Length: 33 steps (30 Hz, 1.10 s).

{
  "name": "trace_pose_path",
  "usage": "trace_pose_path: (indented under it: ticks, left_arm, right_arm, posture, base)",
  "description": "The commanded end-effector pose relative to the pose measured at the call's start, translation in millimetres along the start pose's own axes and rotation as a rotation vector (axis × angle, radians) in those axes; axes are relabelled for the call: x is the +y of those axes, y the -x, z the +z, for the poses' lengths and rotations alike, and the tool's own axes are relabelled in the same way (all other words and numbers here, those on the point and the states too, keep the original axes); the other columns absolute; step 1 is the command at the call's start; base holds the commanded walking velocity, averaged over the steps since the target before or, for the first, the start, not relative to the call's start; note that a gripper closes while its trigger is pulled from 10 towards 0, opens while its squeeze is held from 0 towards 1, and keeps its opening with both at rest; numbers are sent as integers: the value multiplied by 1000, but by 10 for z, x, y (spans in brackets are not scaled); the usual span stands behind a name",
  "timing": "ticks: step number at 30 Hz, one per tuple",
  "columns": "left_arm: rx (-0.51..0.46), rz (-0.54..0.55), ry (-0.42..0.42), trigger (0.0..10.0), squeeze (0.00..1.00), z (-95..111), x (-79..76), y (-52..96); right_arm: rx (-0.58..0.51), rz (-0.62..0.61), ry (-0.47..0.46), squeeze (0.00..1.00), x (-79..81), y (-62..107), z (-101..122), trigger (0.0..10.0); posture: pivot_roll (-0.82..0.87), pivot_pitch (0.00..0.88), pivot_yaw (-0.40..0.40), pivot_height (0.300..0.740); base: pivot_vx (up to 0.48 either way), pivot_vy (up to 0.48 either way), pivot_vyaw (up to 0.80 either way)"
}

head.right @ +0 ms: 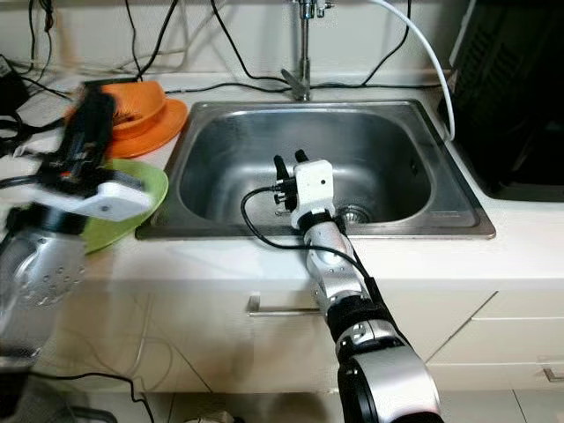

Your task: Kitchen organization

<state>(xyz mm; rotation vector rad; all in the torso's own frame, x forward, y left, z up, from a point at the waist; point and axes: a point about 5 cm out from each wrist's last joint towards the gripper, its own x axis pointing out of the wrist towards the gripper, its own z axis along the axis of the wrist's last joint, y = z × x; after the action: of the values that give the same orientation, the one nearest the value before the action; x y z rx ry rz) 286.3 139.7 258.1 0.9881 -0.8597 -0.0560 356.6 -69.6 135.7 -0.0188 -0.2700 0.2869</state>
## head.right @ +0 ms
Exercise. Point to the black slatted appliance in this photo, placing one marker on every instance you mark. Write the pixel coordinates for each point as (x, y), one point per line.
(511, 106)

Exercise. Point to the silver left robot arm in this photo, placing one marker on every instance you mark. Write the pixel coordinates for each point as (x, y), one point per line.
(35, 291)

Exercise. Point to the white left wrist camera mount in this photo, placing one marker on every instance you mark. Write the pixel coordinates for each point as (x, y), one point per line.
(115, 201)

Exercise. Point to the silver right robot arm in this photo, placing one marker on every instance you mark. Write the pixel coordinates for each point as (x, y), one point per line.
(335, 264)

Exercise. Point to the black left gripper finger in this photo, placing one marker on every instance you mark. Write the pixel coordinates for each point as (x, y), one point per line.
(78, 132)
(102, 132)

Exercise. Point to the stainless steel sink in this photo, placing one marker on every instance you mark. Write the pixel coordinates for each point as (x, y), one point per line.
(388, 137)

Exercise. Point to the metal kitchen faucet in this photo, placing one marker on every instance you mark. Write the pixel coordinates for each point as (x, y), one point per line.
(300, 84)

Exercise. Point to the orange plate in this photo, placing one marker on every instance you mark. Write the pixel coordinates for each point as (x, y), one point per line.
(169, 123)

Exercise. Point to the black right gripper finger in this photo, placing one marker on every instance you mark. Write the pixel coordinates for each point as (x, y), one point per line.
(300, 157)
(279, 169)

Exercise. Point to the orange bowl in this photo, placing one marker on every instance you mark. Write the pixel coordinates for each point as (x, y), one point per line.
(145, 101)

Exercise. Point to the white kitchen base cabinet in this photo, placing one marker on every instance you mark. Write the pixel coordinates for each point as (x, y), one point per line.
(211, 344)

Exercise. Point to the light green plate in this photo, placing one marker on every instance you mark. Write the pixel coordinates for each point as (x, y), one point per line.
(115, 236)

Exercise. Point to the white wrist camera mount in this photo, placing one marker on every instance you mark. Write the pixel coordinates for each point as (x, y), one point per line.
(315, 185)
(115, 201)

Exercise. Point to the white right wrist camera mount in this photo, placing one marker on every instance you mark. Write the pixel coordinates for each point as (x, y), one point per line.
(315, 185)

